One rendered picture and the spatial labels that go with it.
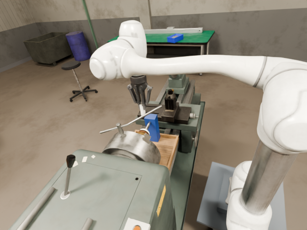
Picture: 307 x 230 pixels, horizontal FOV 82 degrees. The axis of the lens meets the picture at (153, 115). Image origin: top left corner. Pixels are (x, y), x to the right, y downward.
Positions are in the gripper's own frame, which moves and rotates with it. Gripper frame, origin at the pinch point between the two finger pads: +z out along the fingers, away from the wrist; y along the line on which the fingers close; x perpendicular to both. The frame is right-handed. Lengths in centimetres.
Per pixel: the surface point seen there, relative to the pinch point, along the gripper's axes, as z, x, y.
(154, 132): 34.9, -18.8, 2.4
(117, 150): 12.4, 19.8, 7.5
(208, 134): 132, -126, -38
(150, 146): 15.6, 10.7, -6.9
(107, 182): 8.3, 38.5, 1.3
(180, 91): 44, -93, -2
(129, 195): 7.8, 41.0, -9.8
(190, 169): 79, -25, -25
